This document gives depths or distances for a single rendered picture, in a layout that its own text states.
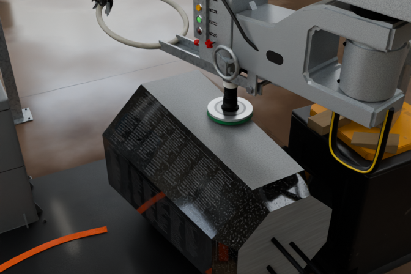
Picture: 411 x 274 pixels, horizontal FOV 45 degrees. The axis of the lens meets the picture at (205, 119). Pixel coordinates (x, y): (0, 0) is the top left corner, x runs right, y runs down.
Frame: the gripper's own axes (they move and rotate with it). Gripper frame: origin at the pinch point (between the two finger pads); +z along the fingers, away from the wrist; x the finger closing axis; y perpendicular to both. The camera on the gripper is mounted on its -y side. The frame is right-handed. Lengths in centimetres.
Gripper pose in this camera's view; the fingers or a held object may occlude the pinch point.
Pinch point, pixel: (103, 11)
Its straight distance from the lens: 279.2
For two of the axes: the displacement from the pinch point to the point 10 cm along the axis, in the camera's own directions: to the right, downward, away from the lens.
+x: 9.2, 3.8, -0.8
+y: -3.2, 6.4, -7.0
